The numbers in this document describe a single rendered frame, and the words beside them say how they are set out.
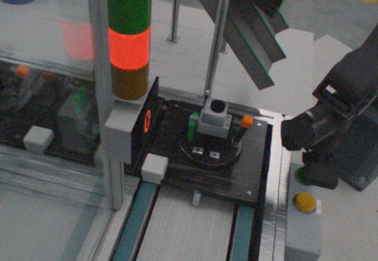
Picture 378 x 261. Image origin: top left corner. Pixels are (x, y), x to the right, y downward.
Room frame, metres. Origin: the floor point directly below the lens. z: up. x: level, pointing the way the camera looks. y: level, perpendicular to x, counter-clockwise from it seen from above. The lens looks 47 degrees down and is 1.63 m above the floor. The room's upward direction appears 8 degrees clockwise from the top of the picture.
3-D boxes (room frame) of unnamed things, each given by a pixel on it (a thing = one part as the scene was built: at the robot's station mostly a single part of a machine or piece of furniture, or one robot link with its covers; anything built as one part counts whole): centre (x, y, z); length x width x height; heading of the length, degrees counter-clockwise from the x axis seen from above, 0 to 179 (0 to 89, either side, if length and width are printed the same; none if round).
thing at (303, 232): (0.48, -0.25, 0.93); 0.21 x 0.07 x 0.06; 173
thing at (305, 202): (0.48, -0.25, 0.96); 0.04 x 0.04 x 0.02
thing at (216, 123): (0.59, -0.04, 1.06); 0.08 x 0.04 x 0.07; 84
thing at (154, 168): (0.50, 0.06, 0.97); 0.05 x 0.05 x 0.04; 83
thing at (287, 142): (0.54, -0.21, 1.09); 0.07 x 0.07 x 0.06; 85
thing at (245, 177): (0.59, -0.05, 0.96); 0.24 x 0.24 x 0.02; 83
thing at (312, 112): (0.51, -0.23, 1.19); 0.12 x 0.08 x 0.11; 133
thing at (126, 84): (0.41, 0.09, 1.28); 0.05 x 0.05 x 0.05
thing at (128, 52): (0.41, 0.09, 1.33); 0.05 x 0.05 x 0.05
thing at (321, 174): (0.54, -0.26, 1.09); 0.19 x 0.06 x 0.08; 173
